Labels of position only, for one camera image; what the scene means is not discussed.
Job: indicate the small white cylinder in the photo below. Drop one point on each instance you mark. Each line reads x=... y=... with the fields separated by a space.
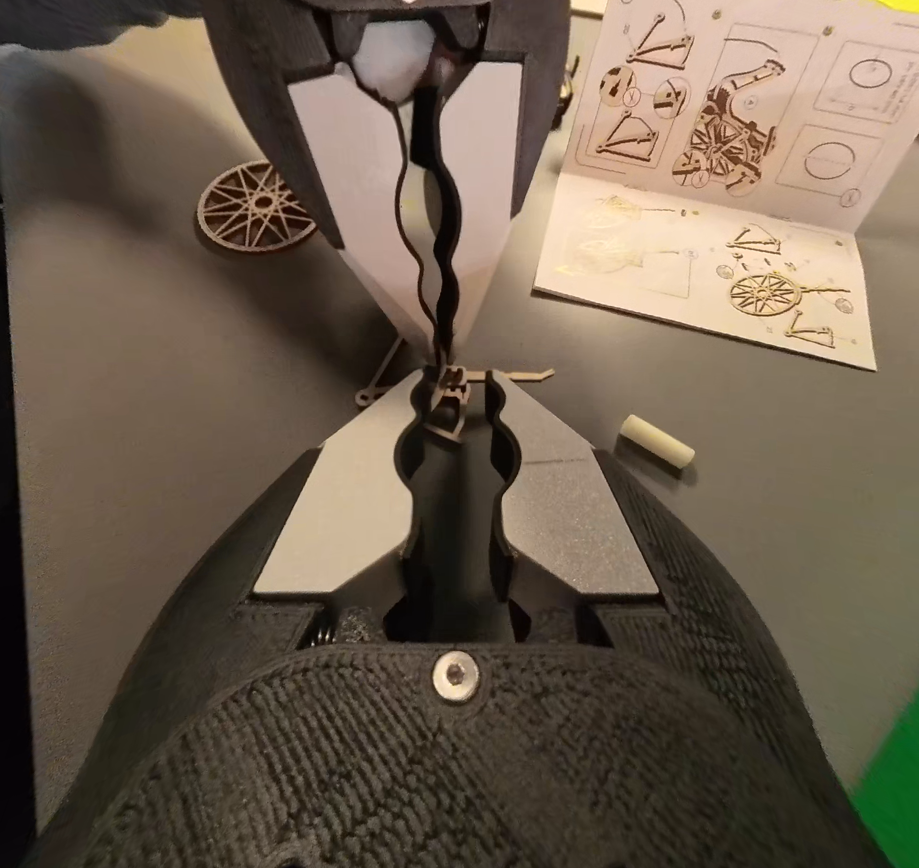
x=657 y=446

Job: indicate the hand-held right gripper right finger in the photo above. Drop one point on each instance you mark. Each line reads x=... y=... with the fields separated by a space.
x=574 y=523

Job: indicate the wooden fork frame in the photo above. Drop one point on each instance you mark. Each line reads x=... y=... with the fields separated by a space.
x=454 y=379

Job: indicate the white instruction booklet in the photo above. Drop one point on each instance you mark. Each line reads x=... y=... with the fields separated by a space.
x=718 y=186

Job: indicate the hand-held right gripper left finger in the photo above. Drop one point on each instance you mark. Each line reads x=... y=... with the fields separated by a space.
x=337 y=523

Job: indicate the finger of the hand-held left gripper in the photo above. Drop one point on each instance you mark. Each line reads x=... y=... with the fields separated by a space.
x=344 y=164
x=485 y=164

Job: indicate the green box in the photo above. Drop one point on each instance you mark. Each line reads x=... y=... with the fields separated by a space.
x=890 y=796

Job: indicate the wooden spoked wheel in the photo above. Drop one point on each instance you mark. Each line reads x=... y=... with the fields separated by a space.
x=258 y=249

